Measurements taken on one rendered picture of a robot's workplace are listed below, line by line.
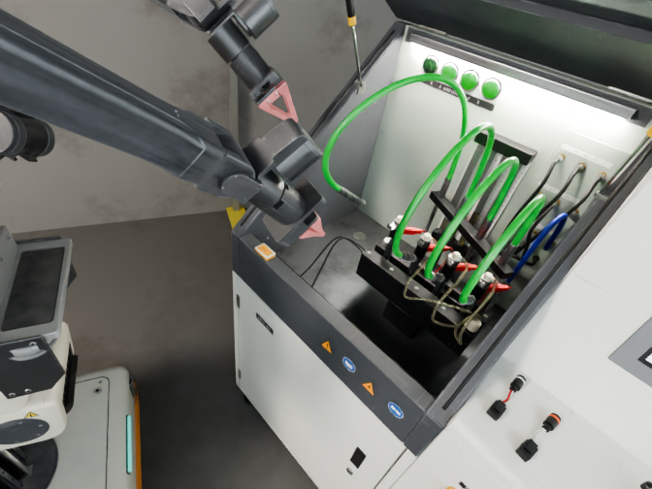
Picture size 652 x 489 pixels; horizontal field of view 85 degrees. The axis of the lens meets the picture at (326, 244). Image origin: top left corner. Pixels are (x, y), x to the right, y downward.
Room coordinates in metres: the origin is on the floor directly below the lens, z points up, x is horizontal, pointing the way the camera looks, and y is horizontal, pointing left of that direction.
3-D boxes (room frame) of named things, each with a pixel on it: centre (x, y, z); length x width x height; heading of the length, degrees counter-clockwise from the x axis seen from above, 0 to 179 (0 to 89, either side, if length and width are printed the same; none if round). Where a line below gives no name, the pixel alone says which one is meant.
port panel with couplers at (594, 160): (0.79, -0.52, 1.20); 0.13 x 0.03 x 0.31; 52
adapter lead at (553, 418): (0.32, -0.45, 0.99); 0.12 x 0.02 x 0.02; 133
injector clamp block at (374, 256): (0.66, -0.26, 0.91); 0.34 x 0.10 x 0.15; 52
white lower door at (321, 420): (0.53, -0.01, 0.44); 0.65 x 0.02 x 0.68; 52
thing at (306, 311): (0.54, -0.02, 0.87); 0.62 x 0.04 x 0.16; 52
